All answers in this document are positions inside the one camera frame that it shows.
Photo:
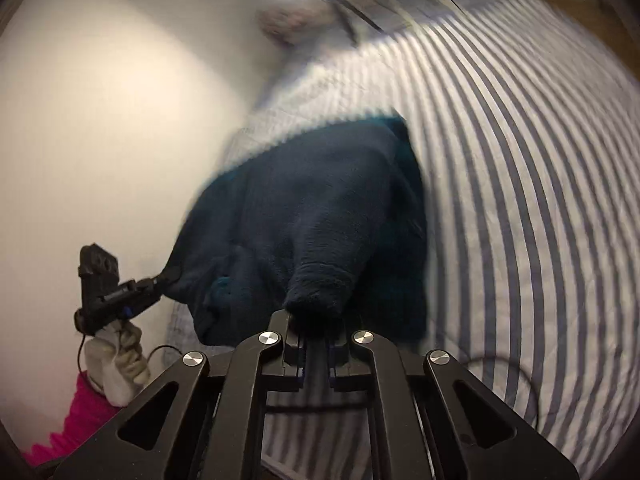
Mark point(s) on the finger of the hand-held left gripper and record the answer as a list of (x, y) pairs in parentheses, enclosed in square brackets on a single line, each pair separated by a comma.
[(155, 285)]

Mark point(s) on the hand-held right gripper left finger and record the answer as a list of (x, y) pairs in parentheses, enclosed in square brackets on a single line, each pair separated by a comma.
[(299, 360)]

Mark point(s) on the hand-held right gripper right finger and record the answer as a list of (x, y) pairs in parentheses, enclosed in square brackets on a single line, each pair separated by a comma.
[(334, 360)]

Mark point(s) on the teal plaid fleece jacket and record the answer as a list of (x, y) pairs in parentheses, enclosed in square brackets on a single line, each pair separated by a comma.
[(310, 210)]

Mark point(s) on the person's left forearm pink sleeve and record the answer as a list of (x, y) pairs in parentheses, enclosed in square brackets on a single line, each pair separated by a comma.
[(75, 420)]

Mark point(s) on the person's left hand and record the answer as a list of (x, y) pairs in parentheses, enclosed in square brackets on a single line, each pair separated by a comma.
[(115, 365)]

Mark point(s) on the blue striped bed sheet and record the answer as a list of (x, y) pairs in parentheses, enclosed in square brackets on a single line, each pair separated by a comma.
[(500, 160)]

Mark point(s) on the folded floral quilt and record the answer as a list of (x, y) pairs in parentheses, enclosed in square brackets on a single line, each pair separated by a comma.
[(287, 22)]

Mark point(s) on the black light tripod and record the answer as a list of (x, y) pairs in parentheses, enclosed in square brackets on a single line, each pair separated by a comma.
[(350, 10)]

